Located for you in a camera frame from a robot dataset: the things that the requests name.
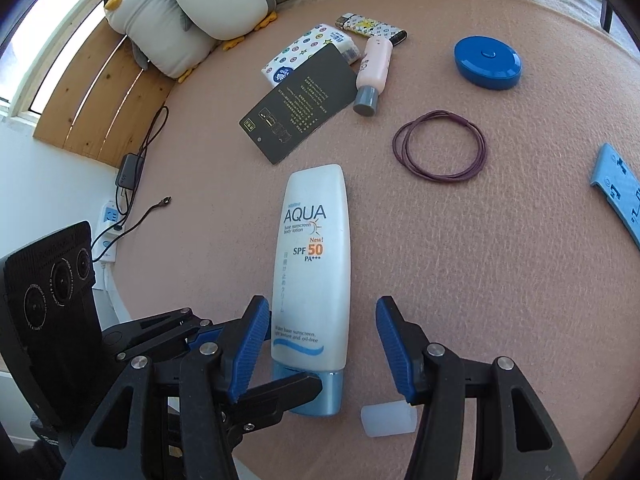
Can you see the blue phone stand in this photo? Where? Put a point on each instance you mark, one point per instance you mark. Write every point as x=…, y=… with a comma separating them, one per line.
x=617, y=180

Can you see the white sunscreen tube blue cap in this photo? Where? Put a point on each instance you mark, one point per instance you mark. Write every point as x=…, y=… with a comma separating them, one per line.
x=310, y=270

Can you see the blue round case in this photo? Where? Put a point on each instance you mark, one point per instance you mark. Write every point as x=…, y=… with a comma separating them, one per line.
x=487, y=62

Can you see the patterned tissue packet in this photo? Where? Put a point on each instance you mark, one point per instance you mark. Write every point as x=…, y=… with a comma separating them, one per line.
x=305, y=42

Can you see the white power strip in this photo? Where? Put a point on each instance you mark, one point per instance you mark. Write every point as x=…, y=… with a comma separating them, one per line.
x=107, y=245

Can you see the patterned lighter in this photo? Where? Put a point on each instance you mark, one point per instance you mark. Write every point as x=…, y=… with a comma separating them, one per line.
x=370, y=27

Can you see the window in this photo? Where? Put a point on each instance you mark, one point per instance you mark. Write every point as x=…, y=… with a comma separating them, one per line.
x=45, y=40

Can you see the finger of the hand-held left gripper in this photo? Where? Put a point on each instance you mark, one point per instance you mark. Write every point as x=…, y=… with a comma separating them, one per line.
x=280, y=397
x=150, y=331

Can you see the black printed card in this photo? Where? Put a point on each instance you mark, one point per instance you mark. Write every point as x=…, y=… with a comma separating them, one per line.
x=295, y=105

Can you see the pine wood slat panel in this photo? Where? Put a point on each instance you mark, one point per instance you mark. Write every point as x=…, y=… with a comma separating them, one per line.
x=90, y=105

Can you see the cream tube with grey cap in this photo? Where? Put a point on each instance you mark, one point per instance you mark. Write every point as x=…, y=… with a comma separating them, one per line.
x=372, y=65

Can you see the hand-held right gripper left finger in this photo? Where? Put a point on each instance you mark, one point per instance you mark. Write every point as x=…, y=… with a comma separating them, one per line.
x=247, y=350

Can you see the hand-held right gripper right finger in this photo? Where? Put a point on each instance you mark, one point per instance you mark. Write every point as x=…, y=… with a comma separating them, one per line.
x=395, y=350

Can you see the small translucent white cap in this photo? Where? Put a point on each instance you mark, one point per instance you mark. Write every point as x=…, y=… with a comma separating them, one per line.
x=387, y=419

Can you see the black charger adapter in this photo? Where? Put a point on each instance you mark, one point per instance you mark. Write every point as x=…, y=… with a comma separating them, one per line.
x=130, y=172

